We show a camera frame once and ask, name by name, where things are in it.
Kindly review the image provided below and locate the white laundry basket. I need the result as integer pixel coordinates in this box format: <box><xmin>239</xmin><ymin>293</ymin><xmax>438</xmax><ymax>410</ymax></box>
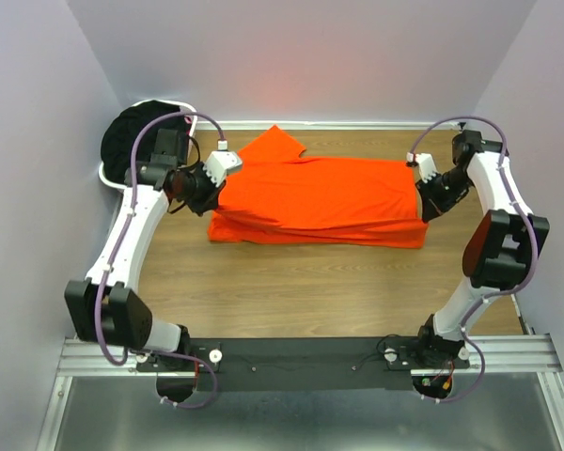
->
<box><xmin>96</xmin><ymin>98</ymin><xmax>199</xmax><ymax>191</ymax></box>

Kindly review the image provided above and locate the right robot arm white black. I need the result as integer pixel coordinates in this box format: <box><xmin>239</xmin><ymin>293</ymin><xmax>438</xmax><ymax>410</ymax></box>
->
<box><xmin>406</xmin><ymin>130</ymin><xmax>550</xmax><ymax>368</ymax></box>

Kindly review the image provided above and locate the aluminium rail frame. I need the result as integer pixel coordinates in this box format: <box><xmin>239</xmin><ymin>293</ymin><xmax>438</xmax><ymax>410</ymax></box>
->
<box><xmin>35</xmin><ymin>119</ymin><xmax>564</xmax><ymax>451</ymax></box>

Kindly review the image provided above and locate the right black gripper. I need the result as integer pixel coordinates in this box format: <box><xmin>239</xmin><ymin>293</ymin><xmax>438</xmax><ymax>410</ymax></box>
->
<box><xmin>415</xmin><ymin>168</ymin><xmax>474</xmax><ymax>223</ymax></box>

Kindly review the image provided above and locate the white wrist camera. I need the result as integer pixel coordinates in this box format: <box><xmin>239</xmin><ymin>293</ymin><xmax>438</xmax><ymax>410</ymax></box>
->
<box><xmin>406</xmin><ymin>152</ymin><xmax>439</xmax><ymax>183</ymax></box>
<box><xmin>204</xmin><ymin>150</ymin><xmax>243</xmax><ymax>187</ymax></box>

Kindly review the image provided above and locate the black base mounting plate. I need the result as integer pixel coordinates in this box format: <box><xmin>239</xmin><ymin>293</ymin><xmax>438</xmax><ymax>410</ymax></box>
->
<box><xmin>135</xmin><ymin>335</ymin><xmax>471</xmax><ymax>403</ymax></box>

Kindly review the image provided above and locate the black garment in basket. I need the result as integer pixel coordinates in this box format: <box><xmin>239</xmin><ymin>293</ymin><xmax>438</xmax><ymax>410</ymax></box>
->
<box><xmin>100</xmin><ymin>100</ymin><xmax>189</xmax><ymax>184</ymax></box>

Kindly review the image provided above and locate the orange t-shirt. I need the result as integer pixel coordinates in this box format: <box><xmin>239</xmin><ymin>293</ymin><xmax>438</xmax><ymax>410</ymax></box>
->
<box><xmin>208</xmin><ymin>126</ymin><xmax>428</xmax><ymax>249</ymax></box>

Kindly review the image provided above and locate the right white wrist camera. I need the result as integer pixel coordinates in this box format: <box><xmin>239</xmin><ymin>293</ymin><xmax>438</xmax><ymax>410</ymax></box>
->
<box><xmin>406</xmin><ymin>152</ymin><xmax>439</xmax><ymax>183</ymax></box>

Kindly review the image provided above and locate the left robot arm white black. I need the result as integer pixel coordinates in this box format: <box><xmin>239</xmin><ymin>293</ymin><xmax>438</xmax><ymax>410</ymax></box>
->
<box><xmin>64</xmin><ymin>133</ymin><xmax>243</xmax><ymax>371</ymax></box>

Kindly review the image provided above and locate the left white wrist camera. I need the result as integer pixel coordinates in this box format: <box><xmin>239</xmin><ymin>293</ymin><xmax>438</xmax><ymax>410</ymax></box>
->
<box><xmin>204</xmin><ymin>150</ymin><xmax>243</xmax><ymax>187</ymax></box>

